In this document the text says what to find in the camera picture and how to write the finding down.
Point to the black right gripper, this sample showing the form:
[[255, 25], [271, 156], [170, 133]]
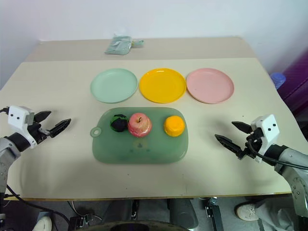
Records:
[[252, 144]]

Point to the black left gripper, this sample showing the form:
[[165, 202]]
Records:
[[36, 133]]

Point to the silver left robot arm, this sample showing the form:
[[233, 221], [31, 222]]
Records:
[[7, 150]]

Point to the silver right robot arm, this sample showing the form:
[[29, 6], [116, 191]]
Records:
[[292, 166]]

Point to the pink plate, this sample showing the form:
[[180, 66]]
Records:
[[210, 85]]

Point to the orange fruit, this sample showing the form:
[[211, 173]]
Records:
[[174, 126]]

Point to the dark avocado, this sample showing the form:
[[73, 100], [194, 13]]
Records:
[[118, 123]]

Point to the light green plate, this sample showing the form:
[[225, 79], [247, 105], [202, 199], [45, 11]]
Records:
[[113, 85]]

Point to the yellow plate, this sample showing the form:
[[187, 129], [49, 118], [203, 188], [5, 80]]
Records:
[[162, 85]]

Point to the blue bottle cap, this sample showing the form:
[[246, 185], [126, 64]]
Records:
[[278, 80]]

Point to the white shoe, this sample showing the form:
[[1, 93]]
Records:
[[43, 223], [246, 212]]

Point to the purple shiny box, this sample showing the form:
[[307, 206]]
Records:
[[296, 81]]

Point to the pink red apple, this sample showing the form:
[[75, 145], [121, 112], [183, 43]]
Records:
[[139, 125]]

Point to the grey trouser leg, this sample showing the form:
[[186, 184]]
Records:
[[276, 216]]

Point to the translucent green cutting board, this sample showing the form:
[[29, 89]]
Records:
[[139, 149]]

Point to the green plastic packet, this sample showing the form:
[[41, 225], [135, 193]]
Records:
[[118, 45]]

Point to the black box under table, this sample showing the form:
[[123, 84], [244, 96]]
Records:
[[80, 220]]

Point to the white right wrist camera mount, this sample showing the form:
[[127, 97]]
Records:
[[268, 128]]

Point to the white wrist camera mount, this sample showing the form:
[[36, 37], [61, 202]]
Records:
[[268, 128], [17, 118]]

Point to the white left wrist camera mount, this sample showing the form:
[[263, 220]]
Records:
[[17, 118]]

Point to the black table leg bracket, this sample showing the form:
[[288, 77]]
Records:
[[214, 213]]

